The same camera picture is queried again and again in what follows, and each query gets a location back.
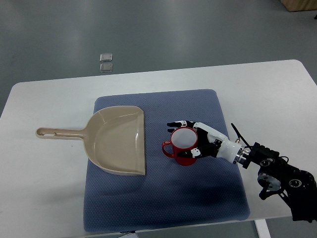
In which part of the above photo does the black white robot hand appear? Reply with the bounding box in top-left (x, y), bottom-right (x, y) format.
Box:
top-left (167, 120), bottom-right (244, 164)

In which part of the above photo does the red cup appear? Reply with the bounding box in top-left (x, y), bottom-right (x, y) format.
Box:
top-left (161, 127), bottom-right (198, 166)

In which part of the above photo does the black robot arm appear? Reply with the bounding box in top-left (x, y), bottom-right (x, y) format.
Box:
top-left (231, 124), bottom-right (317, 223)

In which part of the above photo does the beige plastic dustpan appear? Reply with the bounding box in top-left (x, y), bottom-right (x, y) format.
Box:
top-left (36, 106), bottom-right (146, 176)

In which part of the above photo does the blue fabric mat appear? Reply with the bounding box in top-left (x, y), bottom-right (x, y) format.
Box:
top-left (83, 89), bottom-right (250, 233)

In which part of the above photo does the white table leg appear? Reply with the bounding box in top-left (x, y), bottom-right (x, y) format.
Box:
top-left (254, 219), bottom-right (271, 238)

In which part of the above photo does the lower silver floor plate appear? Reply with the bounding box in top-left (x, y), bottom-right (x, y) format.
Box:
top-left (100, 62), bottom-right (113, 72)

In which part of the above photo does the silver floor plate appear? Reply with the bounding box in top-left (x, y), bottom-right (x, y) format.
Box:
top-left (100, 62), bottom-right (113, 72)
top-left (100, 53), bottom-right (113, 62)

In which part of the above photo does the upper silver floor plate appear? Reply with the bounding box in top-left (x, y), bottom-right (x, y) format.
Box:
top-left (100, 53), bottom-right (113, 62)

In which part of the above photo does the wooden box corner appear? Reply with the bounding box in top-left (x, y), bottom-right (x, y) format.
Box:
top-left (281, 0), bottom-right (317, 12)

